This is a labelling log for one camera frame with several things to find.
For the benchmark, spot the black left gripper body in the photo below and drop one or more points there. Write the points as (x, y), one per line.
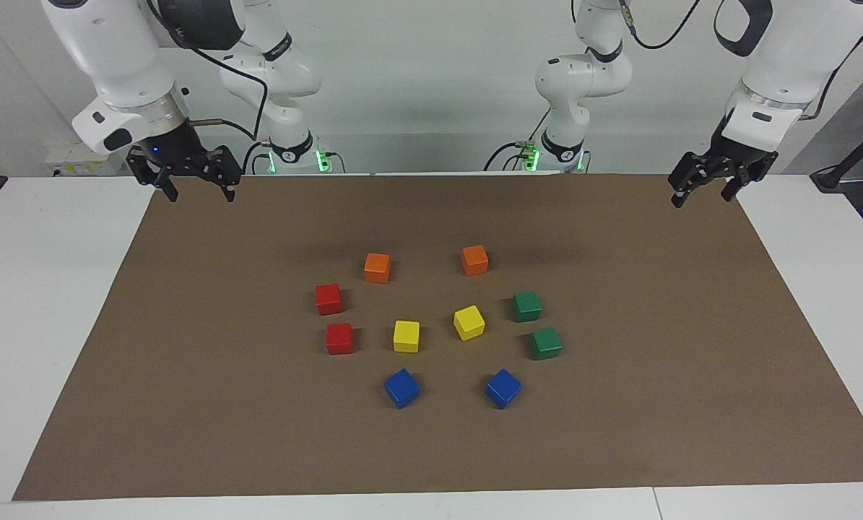
(742, 155)

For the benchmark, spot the white box with yellow label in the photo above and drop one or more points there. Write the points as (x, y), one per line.
(77, 162)

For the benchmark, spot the orange wooden cube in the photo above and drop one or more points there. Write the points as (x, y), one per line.
(474, 260)
(377, 268)

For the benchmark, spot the green wooden cube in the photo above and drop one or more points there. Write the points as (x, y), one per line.
(526, 307)
(545, 344)

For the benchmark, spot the brown table mat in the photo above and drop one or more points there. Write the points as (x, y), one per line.
(258, 433)

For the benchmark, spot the yellow wooden cube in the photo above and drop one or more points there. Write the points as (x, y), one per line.
(469, 323)
(406, 336)

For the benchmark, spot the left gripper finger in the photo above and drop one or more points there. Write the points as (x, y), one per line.
(690, 173)
(740, 184)

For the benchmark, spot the red wooden cube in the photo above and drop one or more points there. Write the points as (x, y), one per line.
(339, 339)
(328, 299)

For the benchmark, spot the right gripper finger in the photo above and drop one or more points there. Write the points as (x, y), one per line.
(225, 165)
(146, 165)

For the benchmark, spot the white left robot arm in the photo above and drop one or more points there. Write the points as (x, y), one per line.
(792, 50)

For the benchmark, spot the blue wooden cube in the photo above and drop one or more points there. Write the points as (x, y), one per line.
(401, 388)
(503, 388)

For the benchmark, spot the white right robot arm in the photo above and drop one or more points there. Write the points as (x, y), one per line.
(106, 50)

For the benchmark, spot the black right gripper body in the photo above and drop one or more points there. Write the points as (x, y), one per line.
(175, 148)

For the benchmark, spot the black tripod stand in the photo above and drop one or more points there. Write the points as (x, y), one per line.
(846, 162)

